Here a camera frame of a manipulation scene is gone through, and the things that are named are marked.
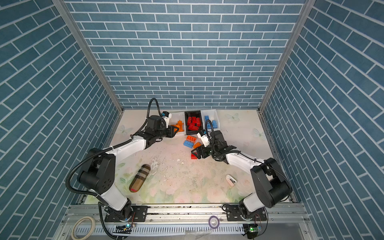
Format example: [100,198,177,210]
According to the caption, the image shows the orange lego figure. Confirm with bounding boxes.
[177,121,184,132]

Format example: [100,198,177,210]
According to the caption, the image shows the blue lego bottom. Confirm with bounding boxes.
[212,120,218,129]

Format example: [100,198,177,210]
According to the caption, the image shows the orange lego top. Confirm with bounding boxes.
[186,136,196,143]

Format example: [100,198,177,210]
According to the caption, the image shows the red lego diagonal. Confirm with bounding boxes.
[195,118,201,127]

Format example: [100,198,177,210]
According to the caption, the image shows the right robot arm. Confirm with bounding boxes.
[192,131,292,218]

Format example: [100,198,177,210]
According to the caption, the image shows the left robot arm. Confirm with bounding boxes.
[78,112,179,211]

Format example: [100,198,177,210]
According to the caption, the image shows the small orange lego square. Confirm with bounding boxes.
[193,142,202,149]

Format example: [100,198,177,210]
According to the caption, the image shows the white left bin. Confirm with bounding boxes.
[169,112,186,137]

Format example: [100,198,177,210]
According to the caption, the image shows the white bin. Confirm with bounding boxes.
[169,112,186,137]
[201,109,220,131]

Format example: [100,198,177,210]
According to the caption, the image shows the white right bin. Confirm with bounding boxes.
[201,109,220,131]

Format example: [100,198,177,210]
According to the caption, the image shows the white pink small device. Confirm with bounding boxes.
[226,174,237,187]

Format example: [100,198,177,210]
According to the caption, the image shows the black middle bin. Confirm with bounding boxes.
[185,111,203,135]

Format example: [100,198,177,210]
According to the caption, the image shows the striped brown cylinder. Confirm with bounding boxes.
[129,164,151,193]

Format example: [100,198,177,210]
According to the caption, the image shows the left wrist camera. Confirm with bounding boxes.
[162,111,172,128]

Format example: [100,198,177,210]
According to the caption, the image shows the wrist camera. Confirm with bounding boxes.
[162,111,172,128]
[197,130,210,147]

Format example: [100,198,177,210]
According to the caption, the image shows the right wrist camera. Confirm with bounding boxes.
[197,130,210,147]

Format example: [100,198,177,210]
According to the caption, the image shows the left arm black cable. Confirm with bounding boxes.
[65,97,162,197]

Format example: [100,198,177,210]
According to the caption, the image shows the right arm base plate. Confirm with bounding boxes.
[221,204,267,222]

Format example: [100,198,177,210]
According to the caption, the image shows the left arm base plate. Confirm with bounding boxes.
[104,205,148,223]

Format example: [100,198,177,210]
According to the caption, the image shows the aluminium rail frame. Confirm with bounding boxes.
[52,203,319,240]

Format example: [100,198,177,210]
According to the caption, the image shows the tape roll on rail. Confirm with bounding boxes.
[71,217,96,240]

